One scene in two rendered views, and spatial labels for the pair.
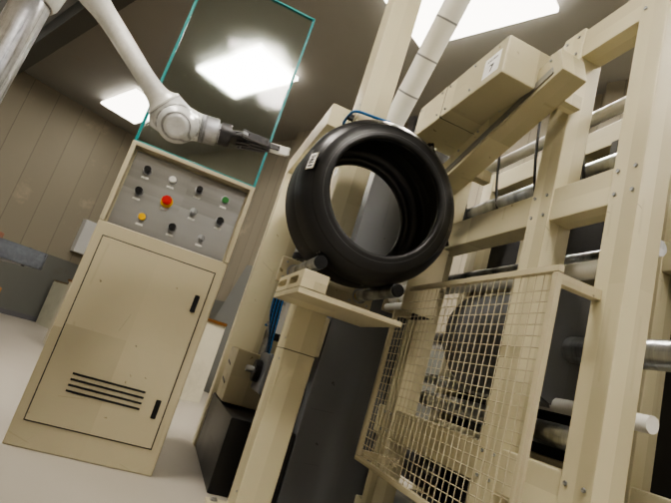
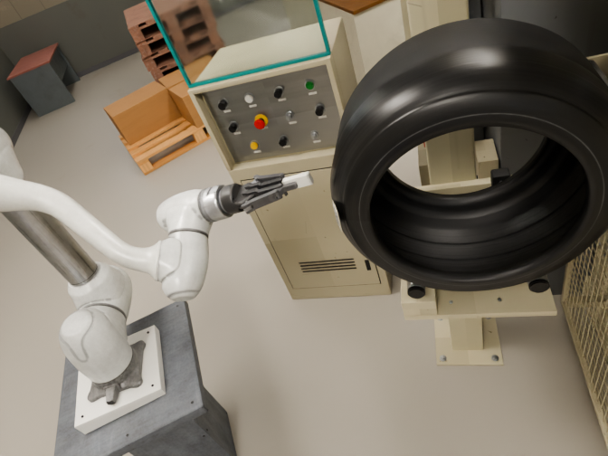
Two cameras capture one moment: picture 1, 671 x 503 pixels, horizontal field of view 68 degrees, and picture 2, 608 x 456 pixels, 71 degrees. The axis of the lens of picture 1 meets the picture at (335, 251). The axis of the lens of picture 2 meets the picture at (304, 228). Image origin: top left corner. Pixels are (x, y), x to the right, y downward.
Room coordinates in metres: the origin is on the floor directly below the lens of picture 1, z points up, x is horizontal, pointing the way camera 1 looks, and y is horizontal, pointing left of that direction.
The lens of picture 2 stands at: (0.88, -0.24, 1.80)
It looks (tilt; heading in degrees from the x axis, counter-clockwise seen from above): 40 degrees down; 40
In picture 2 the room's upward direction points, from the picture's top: 22 degrees counter-clockwise
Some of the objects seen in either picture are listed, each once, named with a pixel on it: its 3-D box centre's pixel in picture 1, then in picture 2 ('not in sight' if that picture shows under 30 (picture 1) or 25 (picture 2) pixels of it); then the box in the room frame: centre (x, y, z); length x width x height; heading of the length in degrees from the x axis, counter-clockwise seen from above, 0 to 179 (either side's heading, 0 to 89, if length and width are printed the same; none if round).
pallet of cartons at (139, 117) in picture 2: not in sight; (178, 109); (3.77, 3.12, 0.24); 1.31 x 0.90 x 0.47; 150
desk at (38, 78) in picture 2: not in sight; (48, 79); (4.87, 6.81, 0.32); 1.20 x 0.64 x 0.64; 46
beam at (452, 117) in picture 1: (480, 106); not in sight; (1.70, -0.37, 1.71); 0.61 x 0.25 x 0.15; 16
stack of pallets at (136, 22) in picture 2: not in sight; (181, 42); (4.99, 3.91, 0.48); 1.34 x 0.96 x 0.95; 46
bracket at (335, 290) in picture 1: (327, 284); (460, 196); (1.91, -0.01, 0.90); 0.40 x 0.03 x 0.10; 106
